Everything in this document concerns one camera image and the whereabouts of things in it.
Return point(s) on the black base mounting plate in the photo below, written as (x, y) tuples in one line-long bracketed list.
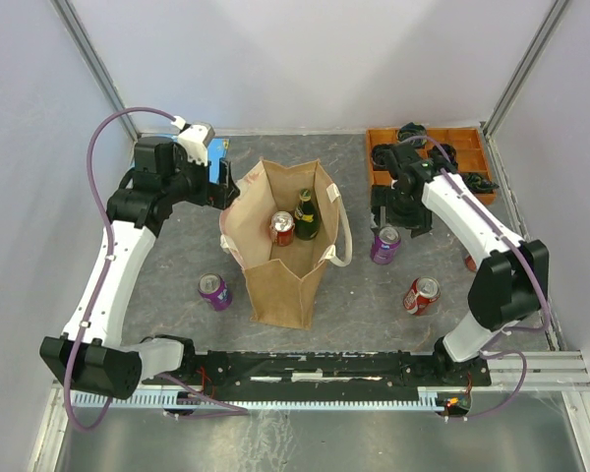
[(390, 375)]

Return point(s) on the right aluminium frame post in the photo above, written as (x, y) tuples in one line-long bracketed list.
[(524, 68)]

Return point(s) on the aluminium frame post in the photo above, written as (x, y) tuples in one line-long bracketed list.
[(69, 16), (524, 68)]

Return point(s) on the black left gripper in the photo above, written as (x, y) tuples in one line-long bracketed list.
[(217, 195)]

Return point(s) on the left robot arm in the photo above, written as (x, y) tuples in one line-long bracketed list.
[(89, 355)]

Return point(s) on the green glass bottle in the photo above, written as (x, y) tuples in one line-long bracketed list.
[(306, 217)]

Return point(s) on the purple soda can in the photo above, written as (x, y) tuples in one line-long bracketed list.
[(213, 288), (385, 245)]

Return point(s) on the left aluminium frame post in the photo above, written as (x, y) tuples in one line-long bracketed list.
[(69, 16)]

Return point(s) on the blue patterned cloth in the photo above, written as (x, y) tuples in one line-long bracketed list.
[(217, 149)]

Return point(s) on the light blue cable duct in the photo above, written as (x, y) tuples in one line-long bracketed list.
[(172, 399)]

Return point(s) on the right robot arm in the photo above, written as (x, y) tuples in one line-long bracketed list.
[(511, 282)]

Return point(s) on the orange wooden divided tray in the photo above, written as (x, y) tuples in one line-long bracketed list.
[(471, 156)]

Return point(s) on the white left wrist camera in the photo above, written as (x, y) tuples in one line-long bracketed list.
[(194, 138)]

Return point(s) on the red cola can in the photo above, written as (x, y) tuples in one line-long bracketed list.
[(281, 228), (423, 292), (470, 263)]

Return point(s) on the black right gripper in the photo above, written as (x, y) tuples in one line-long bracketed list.
[(420, 222)]

